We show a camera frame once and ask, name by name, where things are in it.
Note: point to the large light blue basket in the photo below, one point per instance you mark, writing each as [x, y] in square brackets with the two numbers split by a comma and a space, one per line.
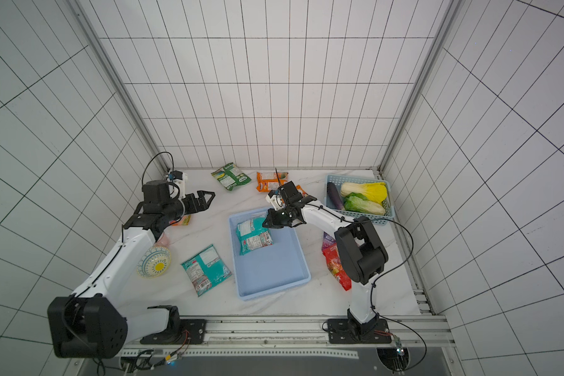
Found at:
[271, 269]

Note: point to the pink plastic cup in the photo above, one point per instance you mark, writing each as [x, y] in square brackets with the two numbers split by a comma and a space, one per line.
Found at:
[163, 241]

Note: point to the purple Fox's berries candy bag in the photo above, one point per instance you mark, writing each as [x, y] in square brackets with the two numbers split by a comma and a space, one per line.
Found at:
[328, 242]

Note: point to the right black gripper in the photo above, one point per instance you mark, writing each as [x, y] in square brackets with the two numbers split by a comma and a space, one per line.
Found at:
[284, 215]

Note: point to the lemon blackcurrant Fox's candy bag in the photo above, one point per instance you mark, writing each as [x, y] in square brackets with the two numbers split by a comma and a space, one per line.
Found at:
[184, 221]

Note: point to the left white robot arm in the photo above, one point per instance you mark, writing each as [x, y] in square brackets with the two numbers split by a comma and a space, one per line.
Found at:
[88, 323]

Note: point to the orange candy bag back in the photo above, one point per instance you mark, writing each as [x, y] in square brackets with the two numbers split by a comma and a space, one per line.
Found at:
[270, 181]

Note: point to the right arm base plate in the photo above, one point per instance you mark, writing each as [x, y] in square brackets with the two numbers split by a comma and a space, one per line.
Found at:
[346, 331]

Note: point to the aluminium mounting rail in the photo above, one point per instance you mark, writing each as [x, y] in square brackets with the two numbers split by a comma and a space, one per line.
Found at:
[319, 336]

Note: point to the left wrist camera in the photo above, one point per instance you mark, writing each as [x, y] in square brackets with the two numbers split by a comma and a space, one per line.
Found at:
[178, 180]

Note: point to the red gummy candy bag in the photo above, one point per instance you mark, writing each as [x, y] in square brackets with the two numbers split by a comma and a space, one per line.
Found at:
[335, 267]

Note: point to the small teal vegetable basket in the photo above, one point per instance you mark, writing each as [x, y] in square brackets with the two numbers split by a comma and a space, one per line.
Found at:
[338, 181]

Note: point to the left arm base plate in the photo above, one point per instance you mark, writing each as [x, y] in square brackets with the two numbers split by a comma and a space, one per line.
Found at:
[190, 331]

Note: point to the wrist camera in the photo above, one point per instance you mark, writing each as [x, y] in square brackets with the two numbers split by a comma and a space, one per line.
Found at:
[178, 180]
[274, 198]

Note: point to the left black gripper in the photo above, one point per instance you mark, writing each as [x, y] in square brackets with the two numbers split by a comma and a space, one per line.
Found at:
[193, 207]

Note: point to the purple toy eggplant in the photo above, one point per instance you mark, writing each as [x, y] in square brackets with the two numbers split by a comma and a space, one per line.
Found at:
[334, 196]

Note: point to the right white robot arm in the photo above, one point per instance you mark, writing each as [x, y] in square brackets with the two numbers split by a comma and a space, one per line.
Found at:
[361, 251]

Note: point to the green Fox's candy bag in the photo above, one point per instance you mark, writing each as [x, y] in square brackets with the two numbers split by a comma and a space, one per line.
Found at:
[231, 177]

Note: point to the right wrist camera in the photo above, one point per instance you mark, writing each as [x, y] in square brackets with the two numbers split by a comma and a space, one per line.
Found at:
[274, 198]

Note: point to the yellow toy cabbage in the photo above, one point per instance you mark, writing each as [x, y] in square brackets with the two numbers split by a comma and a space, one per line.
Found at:
[375, 192]

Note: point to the teal candy bag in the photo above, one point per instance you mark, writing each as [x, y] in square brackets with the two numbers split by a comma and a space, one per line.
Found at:
[206, 270]
[253, 235]

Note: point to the green toy cabbage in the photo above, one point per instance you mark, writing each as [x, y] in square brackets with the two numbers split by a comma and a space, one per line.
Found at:
[355, 202]

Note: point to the wiring bundle under rail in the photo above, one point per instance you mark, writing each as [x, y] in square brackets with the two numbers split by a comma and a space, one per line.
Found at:
[145, 359]

